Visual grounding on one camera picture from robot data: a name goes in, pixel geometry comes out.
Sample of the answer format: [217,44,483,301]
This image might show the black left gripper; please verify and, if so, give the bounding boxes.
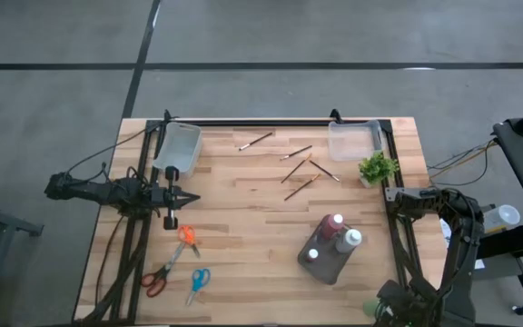
[150,165,202,231]

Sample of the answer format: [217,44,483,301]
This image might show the green paint bottle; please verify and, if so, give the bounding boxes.
[361,297,381,319]

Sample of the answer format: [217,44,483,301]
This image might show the orange-handled scissors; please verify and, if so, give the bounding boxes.
[177,224,202,260]

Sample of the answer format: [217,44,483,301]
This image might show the white paint bottle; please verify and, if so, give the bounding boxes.
[334,228,363,254]

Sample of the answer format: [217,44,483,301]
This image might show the black-handled silver-ferrule paintbrush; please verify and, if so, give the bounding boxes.
[238,131,274,152]

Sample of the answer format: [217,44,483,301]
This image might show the red paint bottle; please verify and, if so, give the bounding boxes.
[319,213,346,241]

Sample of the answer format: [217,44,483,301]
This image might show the white plastic bin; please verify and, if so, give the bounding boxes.
[151,121,204,179]

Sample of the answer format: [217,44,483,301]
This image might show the dark grey translucent bin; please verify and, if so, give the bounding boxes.
[296,213,359,286]

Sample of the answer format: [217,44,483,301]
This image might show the white printed paper sheet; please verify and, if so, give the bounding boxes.
[439,216,487,271]

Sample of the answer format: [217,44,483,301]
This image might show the black side shelf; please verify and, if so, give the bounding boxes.
[438,203,523,319]

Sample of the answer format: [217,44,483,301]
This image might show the small potted green plant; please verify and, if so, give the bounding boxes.
[357,152,400,189]

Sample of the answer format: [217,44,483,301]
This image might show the clear plastic jar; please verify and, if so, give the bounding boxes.
[482,203,522,234]

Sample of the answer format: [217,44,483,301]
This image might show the clear plastic bin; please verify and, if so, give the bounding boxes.
[327,119,384,163]

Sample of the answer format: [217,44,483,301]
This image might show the red-handled scissors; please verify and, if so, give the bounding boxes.
[140,242,187,299]

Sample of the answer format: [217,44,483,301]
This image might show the thin black cable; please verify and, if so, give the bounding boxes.
[64,128,150,176]
[426,138,501,188]

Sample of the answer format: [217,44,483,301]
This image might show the blue-handled scissors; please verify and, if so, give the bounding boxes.
[184,267,212,307]

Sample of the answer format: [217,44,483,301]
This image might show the brown cable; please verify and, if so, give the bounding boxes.
[94,213,125,306]

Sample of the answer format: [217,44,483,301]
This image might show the black aluminium table frame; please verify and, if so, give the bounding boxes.
[74,108,430,327]

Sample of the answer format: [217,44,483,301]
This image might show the orange cable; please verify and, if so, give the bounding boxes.
[428,141,501,181]

